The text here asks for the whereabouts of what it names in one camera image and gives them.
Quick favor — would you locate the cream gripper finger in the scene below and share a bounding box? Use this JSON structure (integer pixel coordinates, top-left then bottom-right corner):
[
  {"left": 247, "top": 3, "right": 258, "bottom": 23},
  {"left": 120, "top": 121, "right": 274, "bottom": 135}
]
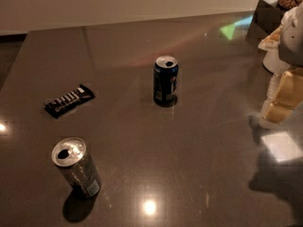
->
[{"left": 258, "top": 67, "right": 303, "bottom": 129}]

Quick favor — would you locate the black rxbar chocolate bar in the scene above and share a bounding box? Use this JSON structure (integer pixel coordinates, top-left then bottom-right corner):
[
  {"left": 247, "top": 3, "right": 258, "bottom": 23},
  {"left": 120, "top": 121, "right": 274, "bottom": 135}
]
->
[{"left": 45, "top": 84, "right": 96, "bottom": 119}]

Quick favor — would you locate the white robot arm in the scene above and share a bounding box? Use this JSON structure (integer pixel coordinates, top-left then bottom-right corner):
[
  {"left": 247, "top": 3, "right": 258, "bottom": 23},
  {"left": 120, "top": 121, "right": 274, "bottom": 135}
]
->
[{"left": 258, "top": 2, "right": 303, "bottom": 129}]

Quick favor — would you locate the blue pepsi can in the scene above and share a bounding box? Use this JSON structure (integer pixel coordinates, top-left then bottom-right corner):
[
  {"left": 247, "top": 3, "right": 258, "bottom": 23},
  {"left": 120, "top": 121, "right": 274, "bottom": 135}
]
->
[{"left": 153, "top": 55, "right": 179, "bottom": 106}]

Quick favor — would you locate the silver grey drink can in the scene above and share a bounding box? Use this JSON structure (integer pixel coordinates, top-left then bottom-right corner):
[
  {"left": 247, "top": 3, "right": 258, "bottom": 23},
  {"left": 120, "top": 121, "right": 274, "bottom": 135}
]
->
[{"left": 51, "top": 137, "right": 101, "bottom": 198}]

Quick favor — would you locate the dark box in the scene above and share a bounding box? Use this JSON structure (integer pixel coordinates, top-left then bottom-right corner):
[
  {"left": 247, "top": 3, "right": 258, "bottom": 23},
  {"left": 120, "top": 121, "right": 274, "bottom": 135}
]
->
[{"left": 246, "top": 0, "right": 285, "bottom": 49}]

